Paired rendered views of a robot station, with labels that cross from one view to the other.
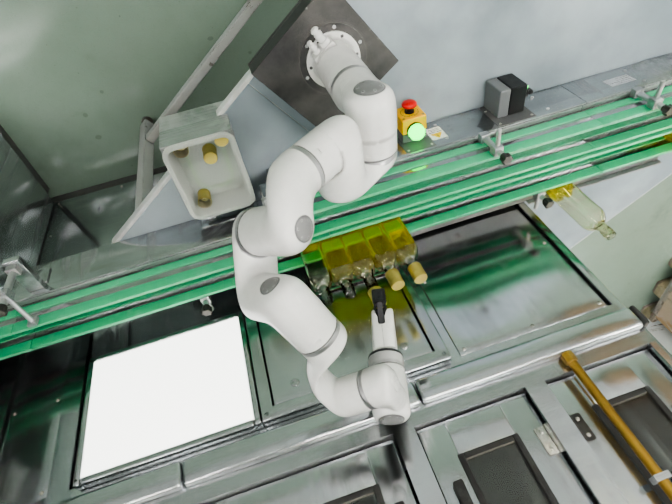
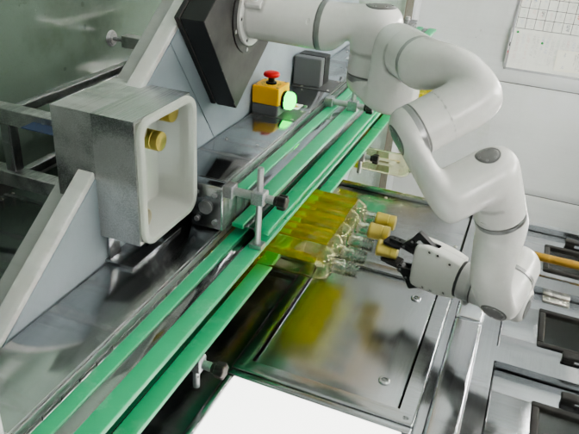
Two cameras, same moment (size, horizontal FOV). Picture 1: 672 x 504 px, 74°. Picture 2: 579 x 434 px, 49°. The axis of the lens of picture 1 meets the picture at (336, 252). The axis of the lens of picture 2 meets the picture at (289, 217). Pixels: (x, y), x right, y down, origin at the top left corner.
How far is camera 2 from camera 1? 1.09 m
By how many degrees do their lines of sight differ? 51
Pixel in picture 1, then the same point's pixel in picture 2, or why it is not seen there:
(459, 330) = not seen: hidden behind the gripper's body
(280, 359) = (341, 375)
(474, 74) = (289, 49)
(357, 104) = (389, 17)
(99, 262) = (21, 377)
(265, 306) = (506, 169)
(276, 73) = (218, 23)
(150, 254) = (102, 325)
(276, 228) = (494, 85)
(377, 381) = (528, 253)
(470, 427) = (517, 325)
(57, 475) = not seen: outside the picture
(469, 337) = not seen: hidden behind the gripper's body
